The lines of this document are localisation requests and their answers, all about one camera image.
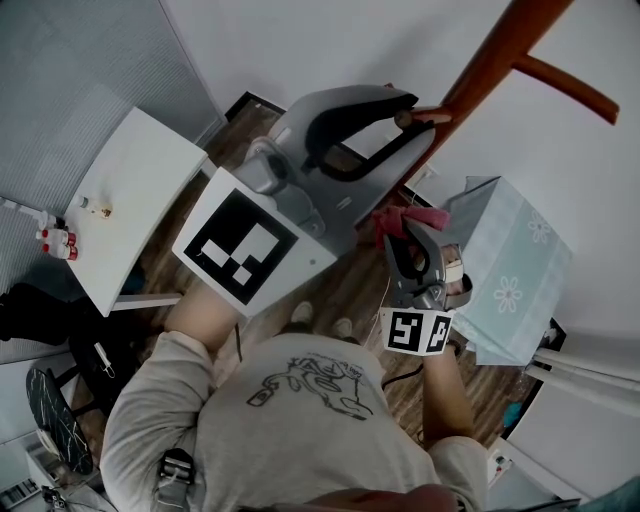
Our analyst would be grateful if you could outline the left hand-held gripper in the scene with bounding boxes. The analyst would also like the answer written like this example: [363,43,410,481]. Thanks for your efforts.
[171,83,437,319]

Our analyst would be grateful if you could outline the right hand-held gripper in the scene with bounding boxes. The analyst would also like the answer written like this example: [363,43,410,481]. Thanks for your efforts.
[378,222,474,357]

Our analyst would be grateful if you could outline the red cloth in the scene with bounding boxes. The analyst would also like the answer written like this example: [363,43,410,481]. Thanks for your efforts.
[370,204,451,246]

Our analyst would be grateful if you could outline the wooden coat rack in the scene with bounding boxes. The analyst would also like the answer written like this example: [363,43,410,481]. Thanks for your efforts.
[384,0,621,201]

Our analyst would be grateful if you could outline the person's right forearm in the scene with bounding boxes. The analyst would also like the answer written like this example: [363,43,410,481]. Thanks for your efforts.
[419,347,476,446]

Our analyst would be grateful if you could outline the person's left forearm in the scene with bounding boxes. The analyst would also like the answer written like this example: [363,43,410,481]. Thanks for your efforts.
[164,284,251,361]

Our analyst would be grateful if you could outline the person's right hand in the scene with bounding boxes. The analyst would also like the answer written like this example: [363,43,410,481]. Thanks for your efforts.
[442,243,464,299]

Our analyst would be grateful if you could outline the light blue floral covered box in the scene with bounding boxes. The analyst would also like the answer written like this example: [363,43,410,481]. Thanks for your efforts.
[442,174,574,366]

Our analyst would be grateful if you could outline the black framed picture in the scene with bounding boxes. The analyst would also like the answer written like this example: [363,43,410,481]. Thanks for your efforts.
[542,317,567,351]

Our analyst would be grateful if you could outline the small teal object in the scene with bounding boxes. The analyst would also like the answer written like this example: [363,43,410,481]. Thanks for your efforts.
[501,399,525,429]

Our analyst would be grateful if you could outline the white pipe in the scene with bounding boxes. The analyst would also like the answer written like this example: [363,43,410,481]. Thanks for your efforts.
[537,347,640,381]
[527,362,640,401]

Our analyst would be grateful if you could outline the white table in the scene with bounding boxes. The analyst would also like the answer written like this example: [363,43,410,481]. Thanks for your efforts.
[63,107,210,319]

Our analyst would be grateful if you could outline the white power strip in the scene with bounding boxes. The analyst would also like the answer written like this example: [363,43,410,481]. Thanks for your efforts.
[487,447,514,486]

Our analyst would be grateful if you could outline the person's grey printed shirt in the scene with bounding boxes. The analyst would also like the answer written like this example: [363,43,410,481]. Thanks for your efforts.
[99,329,489,512]

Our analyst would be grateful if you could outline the small clear bottle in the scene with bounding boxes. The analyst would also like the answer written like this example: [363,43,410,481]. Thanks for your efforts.
[72,194,112,220]

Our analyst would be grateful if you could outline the black office chair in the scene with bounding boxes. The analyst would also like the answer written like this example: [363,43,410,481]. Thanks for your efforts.
[0,282,151,416]

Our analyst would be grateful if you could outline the black marble round table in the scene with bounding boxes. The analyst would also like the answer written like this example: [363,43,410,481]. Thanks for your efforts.
[25,367,95,476]

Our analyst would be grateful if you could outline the thin white cable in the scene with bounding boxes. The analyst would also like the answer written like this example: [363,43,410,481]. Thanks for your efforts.
[367,277,392,346]

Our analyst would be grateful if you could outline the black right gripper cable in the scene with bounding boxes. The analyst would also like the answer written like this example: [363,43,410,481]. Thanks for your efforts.
[382,362,426,389]

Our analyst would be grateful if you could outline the black chest strap buckle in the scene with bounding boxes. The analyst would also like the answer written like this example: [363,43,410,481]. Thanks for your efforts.
[158,447,196,489]

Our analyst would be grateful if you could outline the white charger with cable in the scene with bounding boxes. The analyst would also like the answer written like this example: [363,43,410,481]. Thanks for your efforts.
[92,341,117,380]

